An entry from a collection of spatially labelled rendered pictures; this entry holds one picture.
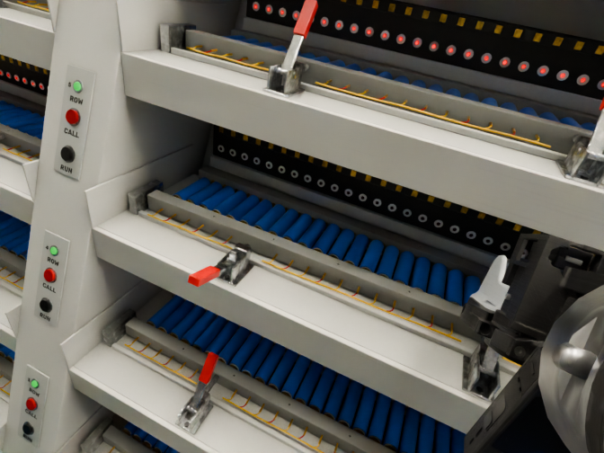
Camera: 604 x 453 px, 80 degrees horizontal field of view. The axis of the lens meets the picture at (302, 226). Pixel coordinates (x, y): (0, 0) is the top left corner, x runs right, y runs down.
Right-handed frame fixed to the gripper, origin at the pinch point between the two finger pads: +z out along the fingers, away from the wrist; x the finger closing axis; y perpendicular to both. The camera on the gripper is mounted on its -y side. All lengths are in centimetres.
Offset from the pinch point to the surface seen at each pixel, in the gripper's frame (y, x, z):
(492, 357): -3.5, 0.0, -2.4
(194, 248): -5.8, 32.7, -0.4
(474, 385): -6.2, 0.8, -3.4
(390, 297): -2.7, 9.9, 2.1
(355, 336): -6.9, 11.8, -2.4
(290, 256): -2.7, 21.9, 1.8
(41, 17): 15, 63, -3
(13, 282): -24, 63, 4
